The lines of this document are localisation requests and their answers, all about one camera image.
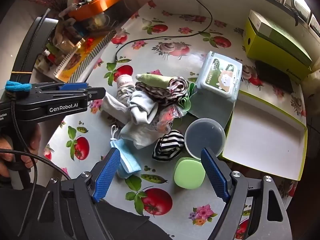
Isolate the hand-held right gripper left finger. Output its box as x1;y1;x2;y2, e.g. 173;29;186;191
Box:
17;147;122;240

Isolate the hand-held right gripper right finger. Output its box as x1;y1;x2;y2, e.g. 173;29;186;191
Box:
201;147;293;240

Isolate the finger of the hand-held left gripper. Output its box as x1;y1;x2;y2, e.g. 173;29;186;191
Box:
36;87;106;105
32;82;88;92

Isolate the blue face mask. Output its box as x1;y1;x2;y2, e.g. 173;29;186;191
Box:
110;125;142;179

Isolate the pink patterned sock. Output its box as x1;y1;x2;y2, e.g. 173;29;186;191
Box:
115;74;135;102

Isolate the white mint sock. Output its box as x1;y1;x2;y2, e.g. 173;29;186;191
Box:
119;115;163;150

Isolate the black white striped sock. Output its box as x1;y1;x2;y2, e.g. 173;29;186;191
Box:
152;129;185;162

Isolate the light green towel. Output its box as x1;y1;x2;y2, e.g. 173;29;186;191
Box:
136;73;173;90

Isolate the yellow-green box lid tray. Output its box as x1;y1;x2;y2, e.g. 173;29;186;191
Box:
221;90;308;181

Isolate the clear plastic bag red print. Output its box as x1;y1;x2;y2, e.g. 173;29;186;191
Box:
156;105;187;133

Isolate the green rounded soft case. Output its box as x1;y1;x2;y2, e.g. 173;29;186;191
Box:
173;157;206;189

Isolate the person's left hand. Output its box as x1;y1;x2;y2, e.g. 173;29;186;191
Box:
0;124;42;180

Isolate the yellow printed flat box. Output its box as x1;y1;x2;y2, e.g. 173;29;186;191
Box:
54;34;118;83

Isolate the clear round plastic container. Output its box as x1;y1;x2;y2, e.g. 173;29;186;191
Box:
184;117;226;159

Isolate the pile of household clutter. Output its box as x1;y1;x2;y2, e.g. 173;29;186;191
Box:
34;0;140;83

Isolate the grey-green cloth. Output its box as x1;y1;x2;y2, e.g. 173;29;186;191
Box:
186;90;234;130

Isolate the brown floral patterned cloth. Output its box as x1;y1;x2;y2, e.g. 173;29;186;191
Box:
136;77;190;105

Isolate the orange plastic tray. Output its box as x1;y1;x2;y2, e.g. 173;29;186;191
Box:
68;0;123;22

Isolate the wet wipes pack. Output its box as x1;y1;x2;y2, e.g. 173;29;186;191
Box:
196;51;243;100

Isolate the floral fruit print tablecloth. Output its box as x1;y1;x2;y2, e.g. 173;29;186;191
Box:
44;0;308;233

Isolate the black case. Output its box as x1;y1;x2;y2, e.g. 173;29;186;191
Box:
254;60;294;94

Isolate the yellow-green cardboard box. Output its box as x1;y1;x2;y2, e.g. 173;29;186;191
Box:
243;9;313;82

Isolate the grey-green flat box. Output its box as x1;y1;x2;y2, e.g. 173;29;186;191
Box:
248;10;313;67

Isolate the black window latch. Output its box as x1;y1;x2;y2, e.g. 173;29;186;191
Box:
290;0;299;27

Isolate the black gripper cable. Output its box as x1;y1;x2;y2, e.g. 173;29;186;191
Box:
0;149;72;237

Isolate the thin black cable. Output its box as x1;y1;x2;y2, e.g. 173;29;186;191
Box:
115;0;213;62

